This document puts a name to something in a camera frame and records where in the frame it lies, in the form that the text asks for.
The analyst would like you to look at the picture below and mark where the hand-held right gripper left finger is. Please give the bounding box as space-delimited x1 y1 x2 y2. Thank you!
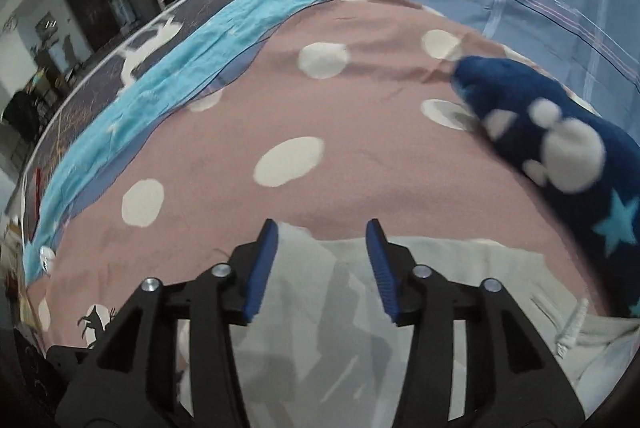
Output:
56 219 279 428

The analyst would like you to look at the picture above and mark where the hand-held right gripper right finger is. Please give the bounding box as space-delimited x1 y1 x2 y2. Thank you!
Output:
365 218 587 428

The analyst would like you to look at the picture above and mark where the light grey small garment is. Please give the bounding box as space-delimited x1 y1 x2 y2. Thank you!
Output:
175 222 638 428

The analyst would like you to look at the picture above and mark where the pink polka dot blanket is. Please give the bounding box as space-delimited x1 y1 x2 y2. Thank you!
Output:
22 0 621 359

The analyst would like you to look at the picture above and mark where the turquoise cloth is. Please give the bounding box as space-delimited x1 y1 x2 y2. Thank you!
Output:
22 0 358 283

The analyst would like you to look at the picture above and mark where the navy star print fleece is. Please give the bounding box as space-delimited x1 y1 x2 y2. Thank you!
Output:
450 55 640 319

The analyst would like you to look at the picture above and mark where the black chair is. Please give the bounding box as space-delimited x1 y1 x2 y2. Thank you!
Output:
0 90 53 149

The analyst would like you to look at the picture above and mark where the dark wooden door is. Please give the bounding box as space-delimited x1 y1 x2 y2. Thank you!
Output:
62 0 123 53

